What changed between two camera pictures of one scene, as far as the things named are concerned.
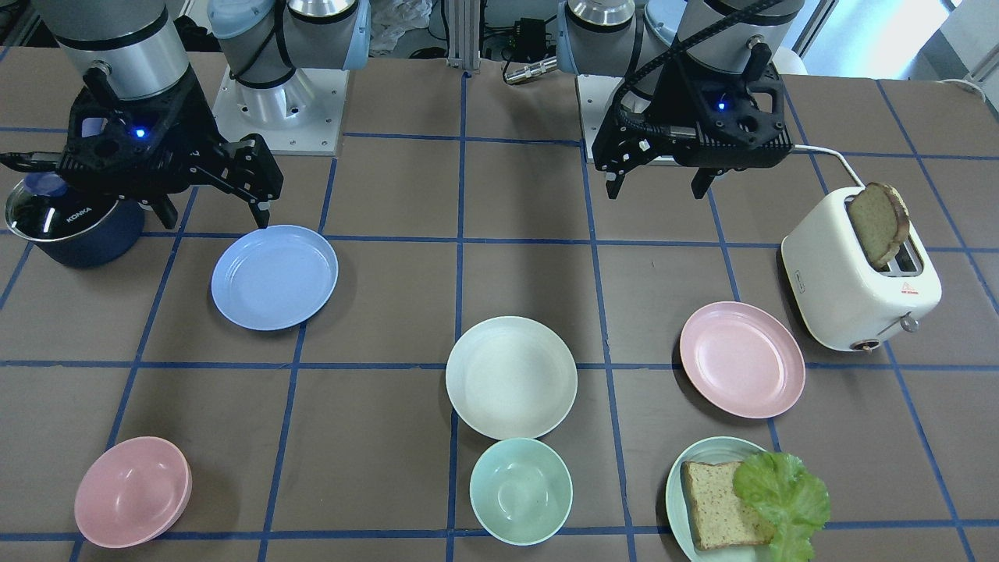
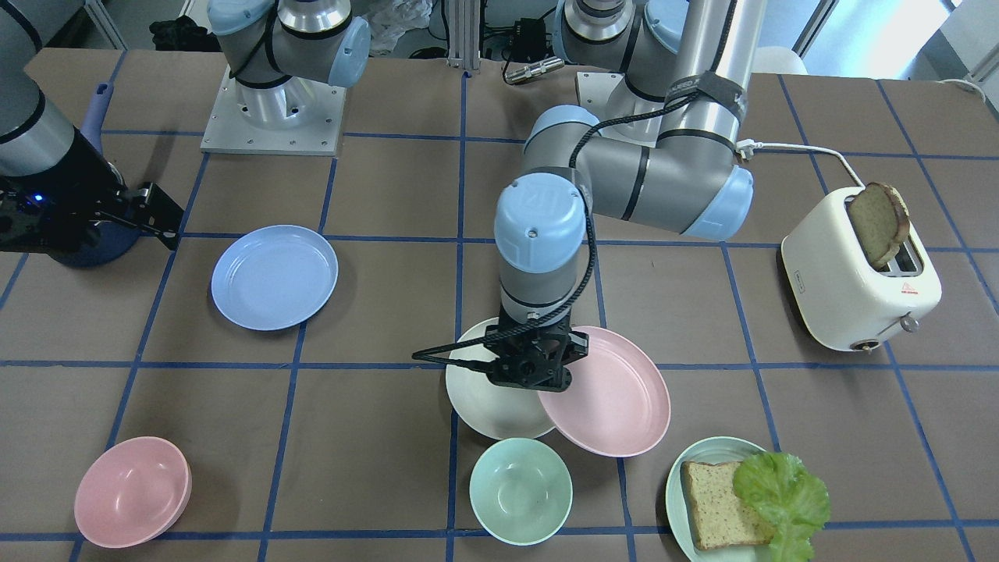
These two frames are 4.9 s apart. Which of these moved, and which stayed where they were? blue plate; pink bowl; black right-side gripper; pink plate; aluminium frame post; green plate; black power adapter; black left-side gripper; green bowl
Moved: black right-side gripper; pink plate; black left-side gripper
Stayed: blue plate; green plate; aluminium frame post; black power adapter; pink bowl; green bowl
